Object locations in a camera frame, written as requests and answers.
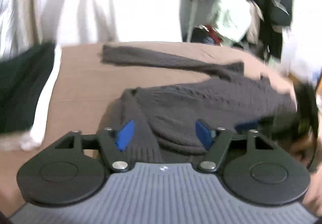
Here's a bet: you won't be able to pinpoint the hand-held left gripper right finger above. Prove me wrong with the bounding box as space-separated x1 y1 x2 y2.
195 119 276 173

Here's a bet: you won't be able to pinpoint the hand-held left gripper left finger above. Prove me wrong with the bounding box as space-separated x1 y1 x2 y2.
54 120 135 173

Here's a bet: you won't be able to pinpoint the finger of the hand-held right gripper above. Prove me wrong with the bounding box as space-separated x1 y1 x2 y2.
234 120 260 133

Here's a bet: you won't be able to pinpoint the dark grey knit sweater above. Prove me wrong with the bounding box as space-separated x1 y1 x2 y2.
101 44 298 164

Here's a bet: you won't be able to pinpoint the person's right forearm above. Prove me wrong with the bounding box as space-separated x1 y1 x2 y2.
302 170 322 212

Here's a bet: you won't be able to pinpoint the black folded clothes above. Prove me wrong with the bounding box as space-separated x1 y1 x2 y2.
0 42 56 135

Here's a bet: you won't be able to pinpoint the person's right hand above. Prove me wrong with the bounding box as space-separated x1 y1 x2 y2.
287 137 317 164

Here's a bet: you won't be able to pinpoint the white folded garment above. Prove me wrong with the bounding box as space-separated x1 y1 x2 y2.
20 45 63 151

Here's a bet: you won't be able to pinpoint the red garment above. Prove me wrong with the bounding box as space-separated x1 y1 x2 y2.
205 25 225 41

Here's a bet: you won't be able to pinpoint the beige garment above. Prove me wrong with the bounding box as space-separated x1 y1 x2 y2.
246 0 264 44

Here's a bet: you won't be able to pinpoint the black jacket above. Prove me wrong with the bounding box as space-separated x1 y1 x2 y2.
252 0 295 61

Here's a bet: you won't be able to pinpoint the pale green garment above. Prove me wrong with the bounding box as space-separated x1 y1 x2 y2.
211 0 252 43

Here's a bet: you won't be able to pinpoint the grey cloth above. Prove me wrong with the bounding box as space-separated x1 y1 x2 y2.
181 0 222 43

